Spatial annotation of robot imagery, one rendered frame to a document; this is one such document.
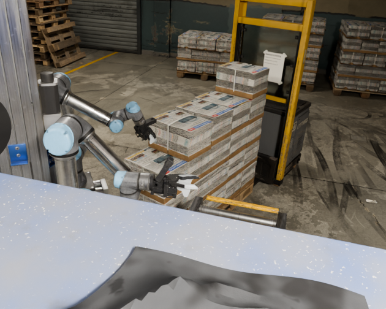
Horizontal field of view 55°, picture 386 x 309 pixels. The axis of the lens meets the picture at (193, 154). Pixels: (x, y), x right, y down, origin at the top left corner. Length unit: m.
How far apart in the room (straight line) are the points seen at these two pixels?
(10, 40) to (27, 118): 0.34
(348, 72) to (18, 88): 6.52
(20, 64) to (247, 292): 1.53
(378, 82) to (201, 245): 7.41
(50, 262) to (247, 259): 0.22
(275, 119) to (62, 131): 2.79
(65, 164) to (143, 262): 1.23
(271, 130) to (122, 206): 3.57
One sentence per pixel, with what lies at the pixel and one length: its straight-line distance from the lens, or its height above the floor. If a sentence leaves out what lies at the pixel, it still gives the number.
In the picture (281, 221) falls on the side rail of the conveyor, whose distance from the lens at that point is 2.18.
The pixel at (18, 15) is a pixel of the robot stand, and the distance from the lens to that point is 1.75.
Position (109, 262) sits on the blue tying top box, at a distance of 0.44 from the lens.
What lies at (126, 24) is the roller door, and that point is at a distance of 9.97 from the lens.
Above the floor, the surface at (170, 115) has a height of 1.06.
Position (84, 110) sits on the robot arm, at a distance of 2.18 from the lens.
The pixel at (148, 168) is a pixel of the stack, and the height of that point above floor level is 0.83.
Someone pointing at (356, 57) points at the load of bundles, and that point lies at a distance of 7.59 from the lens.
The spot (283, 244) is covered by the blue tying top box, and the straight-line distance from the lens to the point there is 0.48.
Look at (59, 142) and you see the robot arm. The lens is 1.55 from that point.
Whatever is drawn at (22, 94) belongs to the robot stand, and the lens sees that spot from 1.81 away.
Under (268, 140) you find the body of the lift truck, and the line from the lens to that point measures 4.08.
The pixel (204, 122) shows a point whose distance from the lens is 2.67.
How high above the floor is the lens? 2.04
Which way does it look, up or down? 27 degrees down
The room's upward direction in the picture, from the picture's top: 3 degrees clockwise
